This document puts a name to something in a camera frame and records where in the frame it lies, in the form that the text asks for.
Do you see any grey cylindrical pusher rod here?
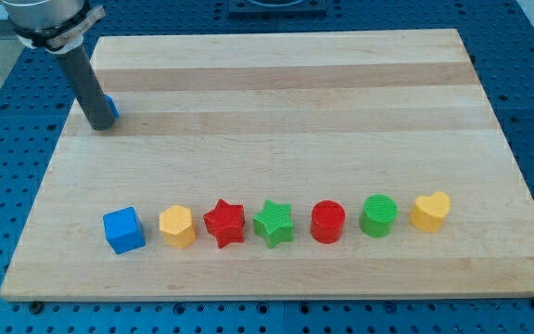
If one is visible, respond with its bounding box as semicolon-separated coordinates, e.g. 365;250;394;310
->
56;45;115;131

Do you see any yellow hexagon block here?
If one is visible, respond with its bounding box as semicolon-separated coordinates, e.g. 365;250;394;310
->
159;205;197;250

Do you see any small blue block behind rod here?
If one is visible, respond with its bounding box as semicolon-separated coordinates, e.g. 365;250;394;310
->
104;94;120;119

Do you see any blue cube block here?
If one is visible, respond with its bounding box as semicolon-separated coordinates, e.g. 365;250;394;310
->
102;207;146;254

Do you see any red star block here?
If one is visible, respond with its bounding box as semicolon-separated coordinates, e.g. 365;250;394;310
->
203;199;246;249

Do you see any green star block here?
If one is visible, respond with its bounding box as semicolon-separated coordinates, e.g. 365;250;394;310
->
253;199;295;249

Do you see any wooden cutting board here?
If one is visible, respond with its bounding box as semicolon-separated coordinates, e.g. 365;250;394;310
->
0;29;534;302

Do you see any red cylinder block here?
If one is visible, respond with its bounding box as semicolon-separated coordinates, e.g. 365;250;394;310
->
311;199;347;244

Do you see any green cylinder block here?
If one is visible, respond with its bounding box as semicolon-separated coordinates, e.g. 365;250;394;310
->
359;194;398;238

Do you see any yellow heart block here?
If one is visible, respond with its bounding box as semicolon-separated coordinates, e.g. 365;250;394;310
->
409;191;451;233

